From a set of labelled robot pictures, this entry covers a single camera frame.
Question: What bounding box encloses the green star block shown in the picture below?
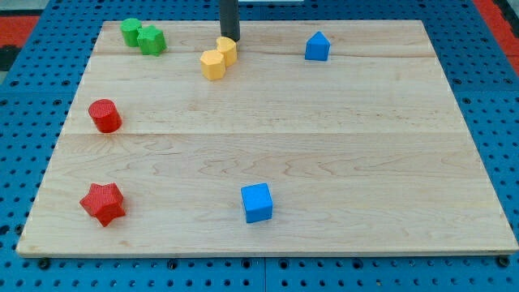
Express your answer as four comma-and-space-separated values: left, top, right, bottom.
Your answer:
137, 25, 167, 56

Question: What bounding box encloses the blue cube block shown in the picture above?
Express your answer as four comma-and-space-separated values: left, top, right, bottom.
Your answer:
241, 183, 273, 224

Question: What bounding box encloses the yellow rounded block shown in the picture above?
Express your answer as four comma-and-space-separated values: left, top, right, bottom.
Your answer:
216, 36, 238, 67

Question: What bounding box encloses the red cylinder block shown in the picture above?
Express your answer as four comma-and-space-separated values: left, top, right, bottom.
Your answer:
88, 99, 122, 133

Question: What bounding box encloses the green cylinder block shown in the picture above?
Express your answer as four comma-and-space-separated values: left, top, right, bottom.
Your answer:
120, 18, 142, 47

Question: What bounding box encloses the yellow hexagon block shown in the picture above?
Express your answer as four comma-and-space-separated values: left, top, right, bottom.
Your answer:
199, 49, 226, 80

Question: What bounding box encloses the red star block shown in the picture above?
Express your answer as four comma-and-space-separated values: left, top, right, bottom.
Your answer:
79, 182, 126, 227

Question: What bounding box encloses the blue triangle block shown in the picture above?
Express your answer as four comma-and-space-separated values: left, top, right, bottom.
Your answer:
304, 31, 331, 61

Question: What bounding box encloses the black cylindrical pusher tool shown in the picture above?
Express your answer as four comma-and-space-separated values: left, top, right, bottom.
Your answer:
219, 0, 241, 41

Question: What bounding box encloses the wooden board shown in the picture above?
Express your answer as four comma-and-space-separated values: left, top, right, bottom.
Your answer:
17, 20, 518, 258

